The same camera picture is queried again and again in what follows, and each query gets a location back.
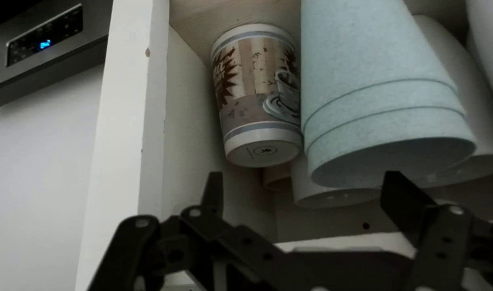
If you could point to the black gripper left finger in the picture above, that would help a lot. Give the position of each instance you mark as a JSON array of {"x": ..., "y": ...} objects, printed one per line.
[{"x": 144, "y": 251}]

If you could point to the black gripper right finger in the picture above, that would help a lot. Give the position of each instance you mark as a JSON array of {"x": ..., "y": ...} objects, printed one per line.
[{"x": 447, "y": 238}]

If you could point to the blue cup front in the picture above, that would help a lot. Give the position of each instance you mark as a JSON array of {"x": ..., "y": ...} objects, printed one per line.
[{"x": 375, "y": 97}]

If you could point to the white upper cabinet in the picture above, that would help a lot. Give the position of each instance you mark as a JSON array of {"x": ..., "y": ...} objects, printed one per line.
[{"x": 159, "y": 138}]

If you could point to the white mug on shelf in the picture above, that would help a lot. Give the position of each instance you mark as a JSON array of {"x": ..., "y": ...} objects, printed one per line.
[{"x": 477, "y": 100}]

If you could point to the patterned ceramic mug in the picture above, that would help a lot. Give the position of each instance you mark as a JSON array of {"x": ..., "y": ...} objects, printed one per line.
[{"x": 256, "y": 81}]

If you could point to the stainless steel stove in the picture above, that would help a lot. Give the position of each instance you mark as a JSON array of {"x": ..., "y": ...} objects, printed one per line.
[{"x": 46, "y": 41}]

